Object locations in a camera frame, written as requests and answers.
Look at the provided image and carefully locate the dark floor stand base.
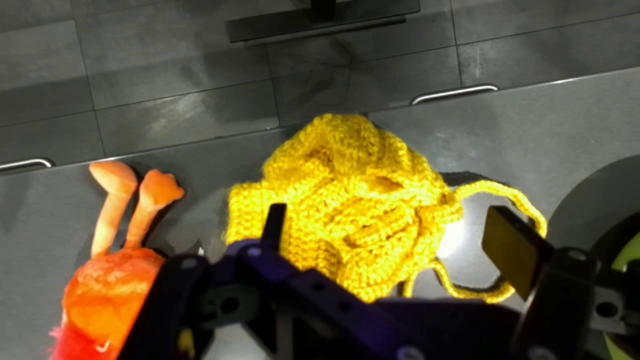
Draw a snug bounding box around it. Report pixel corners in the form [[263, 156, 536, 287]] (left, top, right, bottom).
[[225, 0, 421, 45]]

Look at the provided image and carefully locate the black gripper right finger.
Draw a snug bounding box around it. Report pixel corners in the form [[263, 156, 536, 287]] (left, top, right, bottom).
[[479, 203, 555, 301]]

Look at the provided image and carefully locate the orange plush toy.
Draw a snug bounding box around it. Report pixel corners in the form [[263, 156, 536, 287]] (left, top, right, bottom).
[[46, 158, 188, 360]]

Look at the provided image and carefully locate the silver drawer handle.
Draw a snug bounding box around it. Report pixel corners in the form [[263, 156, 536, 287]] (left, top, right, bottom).
[[407, 82, 499, 108], [0, 156, 54, 174]]

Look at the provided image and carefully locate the yellow knitted bag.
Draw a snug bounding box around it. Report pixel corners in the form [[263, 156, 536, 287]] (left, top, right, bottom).
[[221, 110, 550, 306]]

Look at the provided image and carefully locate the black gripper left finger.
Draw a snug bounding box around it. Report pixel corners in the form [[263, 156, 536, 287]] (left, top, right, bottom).
[[257, 201, 289, 260]]

